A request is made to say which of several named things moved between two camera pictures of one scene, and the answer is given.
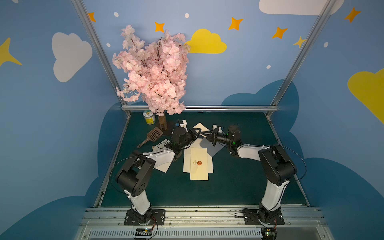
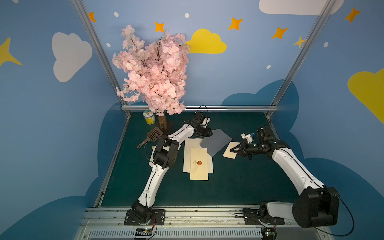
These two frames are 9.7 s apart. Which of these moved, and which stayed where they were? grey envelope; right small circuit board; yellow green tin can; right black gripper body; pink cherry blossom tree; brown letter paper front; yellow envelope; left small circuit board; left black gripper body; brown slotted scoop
Moved: brown letter paper front; left black gripper body; right black gripper body
Stayed: left small circuit board; yellow green tin can; brown slotted scoop; yellow envelope; right small circuit board; pink cherry blossom tree; grey envelope
